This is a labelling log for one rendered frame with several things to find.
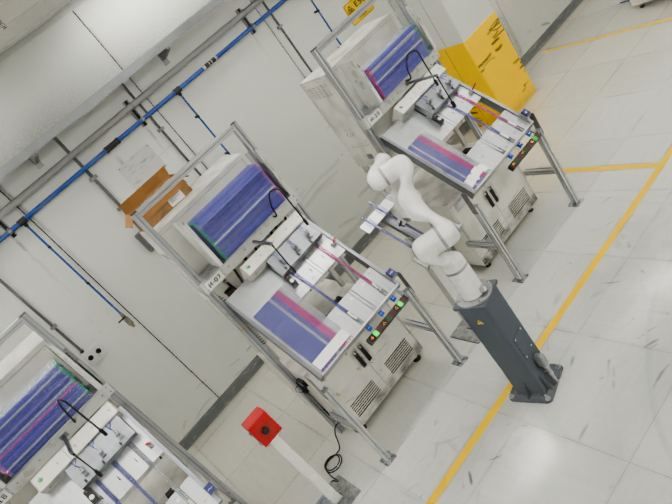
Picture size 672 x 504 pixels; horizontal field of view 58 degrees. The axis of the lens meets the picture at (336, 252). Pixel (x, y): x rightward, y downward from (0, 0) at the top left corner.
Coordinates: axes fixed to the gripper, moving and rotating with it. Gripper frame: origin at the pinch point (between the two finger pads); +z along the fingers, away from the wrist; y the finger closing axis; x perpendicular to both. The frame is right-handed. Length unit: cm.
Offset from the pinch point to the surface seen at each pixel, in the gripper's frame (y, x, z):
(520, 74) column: -279, -30, 139
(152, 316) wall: 115, -128, 142
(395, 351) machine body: 45, 38, 62
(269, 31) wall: -113, -202, 72
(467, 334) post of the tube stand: 8, 67, 59
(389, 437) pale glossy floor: 90, 65, 63
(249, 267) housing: 75, -52, 8
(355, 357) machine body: 67, 21, 51
